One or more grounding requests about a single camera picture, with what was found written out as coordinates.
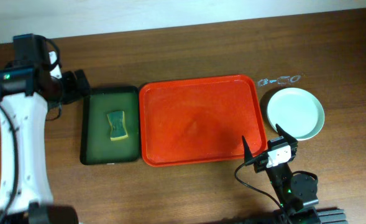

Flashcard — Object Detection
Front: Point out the mint green plate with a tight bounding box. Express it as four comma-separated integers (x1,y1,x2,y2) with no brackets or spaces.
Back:
266,88,325,141

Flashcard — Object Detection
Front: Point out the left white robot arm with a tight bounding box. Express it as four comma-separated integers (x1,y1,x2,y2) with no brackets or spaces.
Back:
0,67,90,223

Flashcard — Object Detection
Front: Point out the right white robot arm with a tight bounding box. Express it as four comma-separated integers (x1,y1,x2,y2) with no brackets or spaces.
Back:
234,125,321,223

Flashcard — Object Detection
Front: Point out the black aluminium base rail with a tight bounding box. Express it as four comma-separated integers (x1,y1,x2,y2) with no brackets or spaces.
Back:
211,207,348,224

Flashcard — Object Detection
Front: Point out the dark green tray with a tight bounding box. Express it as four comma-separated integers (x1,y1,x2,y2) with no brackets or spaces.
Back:
80,86,141,165

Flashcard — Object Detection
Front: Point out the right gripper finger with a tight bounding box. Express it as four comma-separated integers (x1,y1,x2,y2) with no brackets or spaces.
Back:
242,136,253,166
275,124,298,146

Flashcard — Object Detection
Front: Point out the yellow green sponge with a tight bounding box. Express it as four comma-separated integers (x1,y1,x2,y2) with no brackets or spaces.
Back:
107,110,128,141

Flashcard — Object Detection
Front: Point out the red plastic tray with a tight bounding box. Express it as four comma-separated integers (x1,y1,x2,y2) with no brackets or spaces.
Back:
139,75,267,167

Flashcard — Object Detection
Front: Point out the white marking on table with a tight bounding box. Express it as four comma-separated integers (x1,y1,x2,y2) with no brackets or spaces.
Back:
257,75,302,87

